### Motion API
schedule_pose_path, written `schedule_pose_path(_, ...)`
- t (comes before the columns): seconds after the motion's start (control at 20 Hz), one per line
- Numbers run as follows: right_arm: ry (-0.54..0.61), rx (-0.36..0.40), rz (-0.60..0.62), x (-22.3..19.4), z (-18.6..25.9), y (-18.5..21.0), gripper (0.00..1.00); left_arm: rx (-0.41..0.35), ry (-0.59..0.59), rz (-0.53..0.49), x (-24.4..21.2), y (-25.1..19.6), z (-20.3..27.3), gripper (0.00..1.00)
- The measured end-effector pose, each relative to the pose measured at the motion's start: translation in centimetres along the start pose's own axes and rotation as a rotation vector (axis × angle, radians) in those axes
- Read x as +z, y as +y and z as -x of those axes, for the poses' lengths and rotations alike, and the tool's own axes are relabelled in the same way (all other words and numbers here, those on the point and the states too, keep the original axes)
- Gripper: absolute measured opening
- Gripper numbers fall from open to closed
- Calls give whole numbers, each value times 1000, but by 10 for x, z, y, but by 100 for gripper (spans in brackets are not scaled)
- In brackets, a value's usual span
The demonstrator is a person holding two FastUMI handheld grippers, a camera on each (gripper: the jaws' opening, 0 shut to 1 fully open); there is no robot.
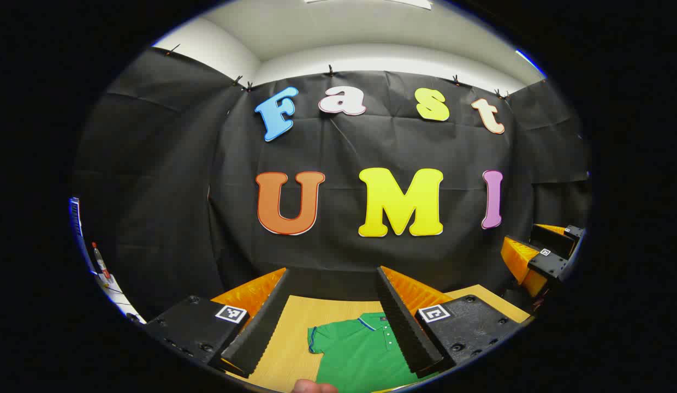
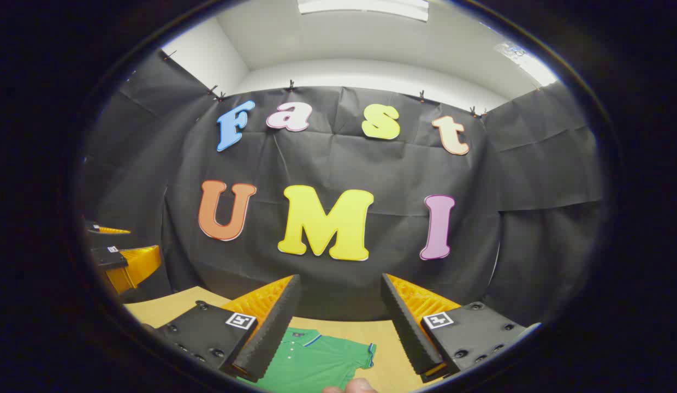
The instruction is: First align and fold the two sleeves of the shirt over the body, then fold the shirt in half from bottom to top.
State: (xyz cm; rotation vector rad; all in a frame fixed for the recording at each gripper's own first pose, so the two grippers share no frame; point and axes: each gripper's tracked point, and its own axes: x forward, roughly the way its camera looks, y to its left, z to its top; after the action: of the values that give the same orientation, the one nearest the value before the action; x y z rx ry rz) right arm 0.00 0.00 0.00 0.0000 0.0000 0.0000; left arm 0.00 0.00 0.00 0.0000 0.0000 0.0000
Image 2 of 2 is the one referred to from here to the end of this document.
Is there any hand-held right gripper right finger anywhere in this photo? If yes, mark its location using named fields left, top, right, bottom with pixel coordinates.
left=381, top=273, right=541, bottom=383

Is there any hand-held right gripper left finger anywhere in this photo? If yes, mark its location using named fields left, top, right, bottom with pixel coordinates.
left=147, top=275, right=302, bottom=383

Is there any green T-shirt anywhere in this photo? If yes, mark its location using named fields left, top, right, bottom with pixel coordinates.
left=257, top=327, right=377, bottom=393

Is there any black backdrop cloth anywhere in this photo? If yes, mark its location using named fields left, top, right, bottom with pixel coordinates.
left=79, top=49, right=607, bottom=328

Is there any row of black cloth clips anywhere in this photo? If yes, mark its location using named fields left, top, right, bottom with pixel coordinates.
left=163, top=49, right=489, bottom=118

